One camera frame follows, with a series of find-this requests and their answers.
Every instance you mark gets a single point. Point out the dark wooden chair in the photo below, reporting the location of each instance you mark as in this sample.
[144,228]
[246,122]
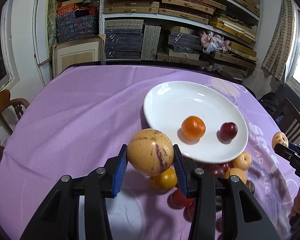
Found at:
[291,116]

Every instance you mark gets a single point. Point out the tiny red cherry tomato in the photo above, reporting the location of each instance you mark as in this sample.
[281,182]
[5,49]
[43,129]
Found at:
[225,167]

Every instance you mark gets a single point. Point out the orange tangerine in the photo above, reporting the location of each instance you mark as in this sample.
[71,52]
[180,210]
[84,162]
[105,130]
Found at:
[193,127]

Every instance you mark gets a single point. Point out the shelf of stacked boxes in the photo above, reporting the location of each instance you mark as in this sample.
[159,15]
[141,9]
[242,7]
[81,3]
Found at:
[130,7]

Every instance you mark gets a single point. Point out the spotted yellow loquat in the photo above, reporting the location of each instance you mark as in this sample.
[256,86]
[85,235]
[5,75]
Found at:
[279,140]

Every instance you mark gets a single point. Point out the white oval plate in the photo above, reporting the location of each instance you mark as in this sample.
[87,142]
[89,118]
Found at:
[185,100]

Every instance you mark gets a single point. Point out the light wooden chair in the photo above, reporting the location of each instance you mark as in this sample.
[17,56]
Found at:
[0,100]

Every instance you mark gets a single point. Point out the beige framed picture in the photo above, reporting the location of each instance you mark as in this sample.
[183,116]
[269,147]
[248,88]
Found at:
[75,55]

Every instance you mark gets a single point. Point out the white door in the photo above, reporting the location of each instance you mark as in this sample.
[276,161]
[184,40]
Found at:
[38,42]

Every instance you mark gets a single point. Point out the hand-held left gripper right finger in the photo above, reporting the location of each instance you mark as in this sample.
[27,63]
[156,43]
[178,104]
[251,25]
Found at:
[181,177]

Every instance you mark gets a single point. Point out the checked curtain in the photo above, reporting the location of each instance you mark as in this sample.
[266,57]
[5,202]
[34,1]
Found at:
[280,42]

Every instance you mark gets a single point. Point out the small red cherry tomato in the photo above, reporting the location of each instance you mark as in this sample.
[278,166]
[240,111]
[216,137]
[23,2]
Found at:
[177,199]

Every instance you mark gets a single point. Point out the purple printed tablecloth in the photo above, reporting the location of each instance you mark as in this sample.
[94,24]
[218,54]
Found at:
[77,130]

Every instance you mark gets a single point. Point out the pile of blue floral boxes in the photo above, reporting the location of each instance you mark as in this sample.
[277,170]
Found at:
[75,25]

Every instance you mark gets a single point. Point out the yellow tomato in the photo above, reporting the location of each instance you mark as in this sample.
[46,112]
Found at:
[163,180]

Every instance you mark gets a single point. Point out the dark red plum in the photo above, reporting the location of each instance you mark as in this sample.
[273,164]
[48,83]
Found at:
[228,130]

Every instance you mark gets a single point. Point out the pink crumpled cloth bundle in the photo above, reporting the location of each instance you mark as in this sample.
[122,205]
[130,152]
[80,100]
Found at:
[212,41]

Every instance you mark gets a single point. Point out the dark cloth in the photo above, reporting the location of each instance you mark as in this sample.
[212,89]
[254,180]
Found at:
[267,102]

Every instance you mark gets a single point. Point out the dark window with white frame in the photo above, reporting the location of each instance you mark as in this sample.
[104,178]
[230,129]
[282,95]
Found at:
[0,50]

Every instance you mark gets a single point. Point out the yellow pepino melon purple streaks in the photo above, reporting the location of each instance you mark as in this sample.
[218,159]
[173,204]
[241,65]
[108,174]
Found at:
[150,152]

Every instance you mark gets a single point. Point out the green marbled board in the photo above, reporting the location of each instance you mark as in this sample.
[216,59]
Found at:
[51,20]

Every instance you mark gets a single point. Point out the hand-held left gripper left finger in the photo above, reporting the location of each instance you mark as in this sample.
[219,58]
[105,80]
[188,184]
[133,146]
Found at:
[120,173]

